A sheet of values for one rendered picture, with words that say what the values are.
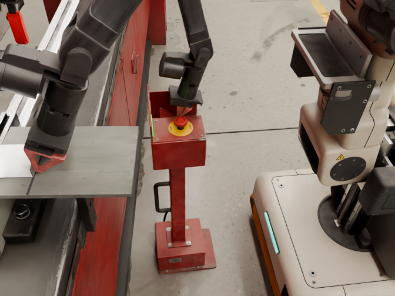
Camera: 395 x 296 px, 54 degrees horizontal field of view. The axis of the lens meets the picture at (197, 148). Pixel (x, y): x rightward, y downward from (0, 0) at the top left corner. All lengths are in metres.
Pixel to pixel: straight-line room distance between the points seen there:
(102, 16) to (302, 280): 1.14
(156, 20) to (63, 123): 2.37
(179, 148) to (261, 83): 1.66
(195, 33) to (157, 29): 1.97
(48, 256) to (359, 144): 0.81
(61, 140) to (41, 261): 0.24
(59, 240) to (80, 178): 0.15
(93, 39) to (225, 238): 1.38
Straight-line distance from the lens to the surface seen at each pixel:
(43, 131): 0.69
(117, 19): 0.57
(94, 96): 1.12
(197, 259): 1.68
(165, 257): 1.63
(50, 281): 0.78
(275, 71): 2.85
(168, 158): 1.14
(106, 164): 0.75
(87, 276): 0.98
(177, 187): 1.36
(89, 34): 0.58
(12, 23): 0.80
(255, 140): 2.26
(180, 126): 1.10
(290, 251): 1.50
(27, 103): 0.98
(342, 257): 1.55
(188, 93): 1.15
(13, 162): 0.80
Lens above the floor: 1.54
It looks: 45 degrees down
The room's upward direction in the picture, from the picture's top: 2 degrees clockwise
